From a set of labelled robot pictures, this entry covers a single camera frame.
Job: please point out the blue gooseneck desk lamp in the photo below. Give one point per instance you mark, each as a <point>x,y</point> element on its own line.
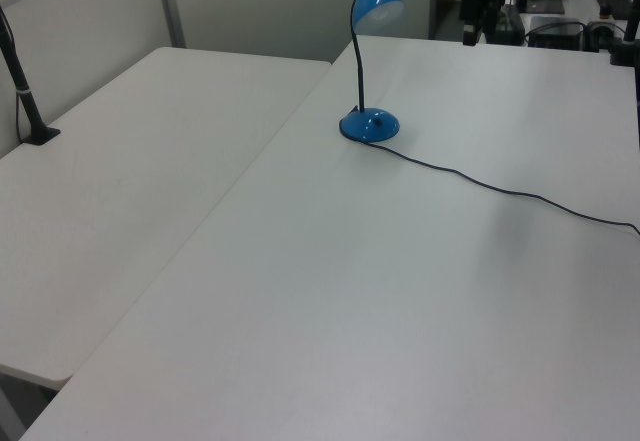
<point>370,123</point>

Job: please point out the black camera stand pole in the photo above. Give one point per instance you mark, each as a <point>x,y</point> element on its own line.
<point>25,98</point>

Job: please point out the grey metal partition post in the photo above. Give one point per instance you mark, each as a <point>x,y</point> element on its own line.
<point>169,6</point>

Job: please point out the black equipment rack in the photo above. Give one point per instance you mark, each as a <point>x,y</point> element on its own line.
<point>482,6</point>

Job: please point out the black pole with table clamp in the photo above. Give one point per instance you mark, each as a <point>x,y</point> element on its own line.
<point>631,21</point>

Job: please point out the black electronics box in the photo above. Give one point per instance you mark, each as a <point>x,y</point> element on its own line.
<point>555,31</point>

